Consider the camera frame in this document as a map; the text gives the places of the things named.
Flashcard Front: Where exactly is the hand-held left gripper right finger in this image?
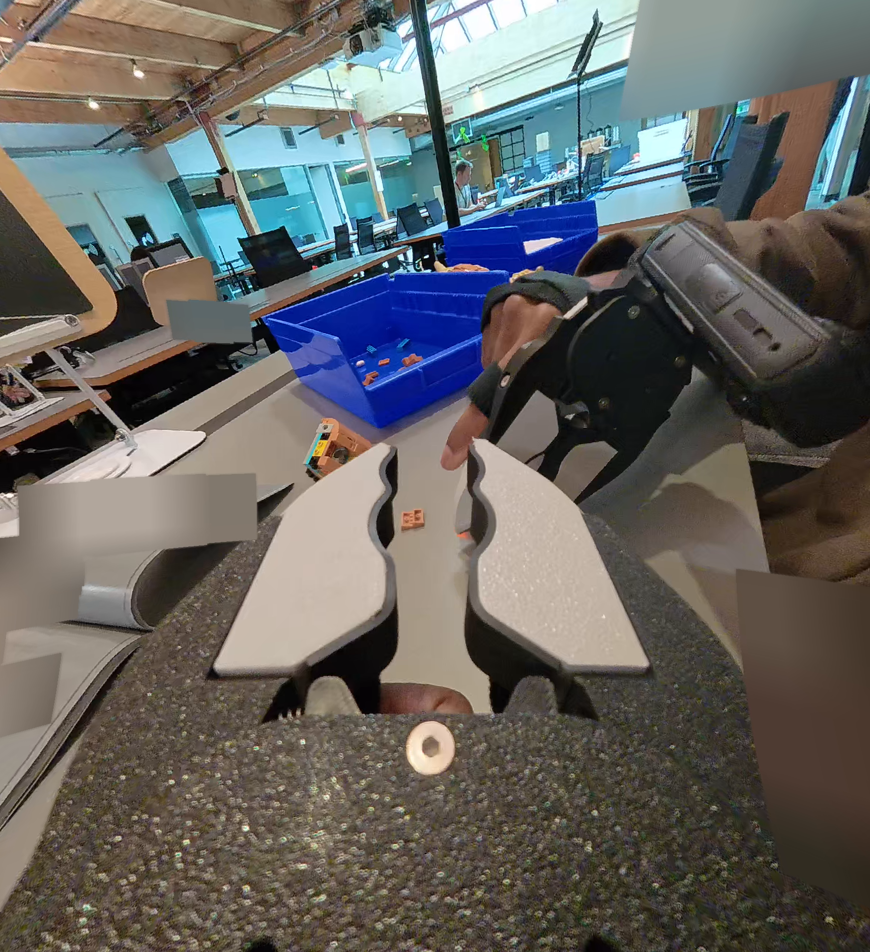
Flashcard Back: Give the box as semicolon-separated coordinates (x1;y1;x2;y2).
464;439;651;678

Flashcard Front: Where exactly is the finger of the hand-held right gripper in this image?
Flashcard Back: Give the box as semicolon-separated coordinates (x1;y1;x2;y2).
484;316;583;447
535;405;662;507

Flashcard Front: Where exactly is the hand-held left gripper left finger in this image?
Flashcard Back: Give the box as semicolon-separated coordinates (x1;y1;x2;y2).
213;444;400;679

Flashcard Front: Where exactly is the person's right forearm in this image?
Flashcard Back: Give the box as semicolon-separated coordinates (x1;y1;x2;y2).
575;160;870;451

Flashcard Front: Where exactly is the grey desk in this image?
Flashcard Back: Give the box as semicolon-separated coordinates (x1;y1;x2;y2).
0;350;770;893

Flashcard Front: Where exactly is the white office desk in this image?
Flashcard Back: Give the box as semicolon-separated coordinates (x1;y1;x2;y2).
594;160;692;232

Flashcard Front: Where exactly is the white desk stand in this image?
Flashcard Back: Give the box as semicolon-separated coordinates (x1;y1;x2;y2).
0;314;207;478

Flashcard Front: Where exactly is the wood-edged office desk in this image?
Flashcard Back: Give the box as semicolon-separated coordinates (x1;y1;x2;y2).
37;245;411;389

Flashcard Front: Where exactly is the person's right hand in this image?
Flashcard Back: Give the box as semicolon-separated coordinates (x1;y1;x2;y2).
442;271;629;471

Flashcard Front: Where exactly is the blue plastic bin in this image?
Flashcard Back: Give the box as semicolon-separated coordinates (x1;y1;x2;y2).
442;199;599;278
262;271;512;430

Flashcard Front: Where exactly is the brown toy brick model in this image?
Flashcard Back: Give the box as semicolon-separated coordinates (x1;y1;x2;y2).
302;418;373;482

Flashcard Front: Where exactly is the person's brown jacket torso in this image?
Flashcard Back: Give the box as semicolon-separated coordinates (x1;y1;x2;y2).
747;387;870;589

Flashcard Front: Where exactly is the black office chair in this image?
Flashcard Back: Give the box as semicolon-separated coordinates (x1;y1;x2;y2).
237;227;314;290
713;112;790;223

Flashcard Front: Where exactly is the black stand with panel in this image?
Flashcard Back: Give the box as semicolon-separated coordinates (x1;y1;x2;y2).
567;9;605;205

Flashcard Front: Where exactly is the wooden chair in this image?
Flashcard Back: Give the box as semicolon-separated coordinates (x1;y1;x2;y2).
142;256;218;328

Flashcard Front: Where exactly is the ceiling projector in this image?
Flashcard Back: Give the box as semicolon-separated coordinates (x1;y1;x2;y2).
342;21;404;66

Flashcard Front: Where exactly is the clear acrylic stand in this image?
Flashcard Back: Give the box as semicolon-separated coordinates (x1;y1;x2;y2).
0;368;64;432

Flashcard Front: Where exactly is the black panel with wooden rim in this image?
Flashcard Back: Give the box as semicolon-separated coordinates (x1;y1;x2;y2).
0;119;119;352

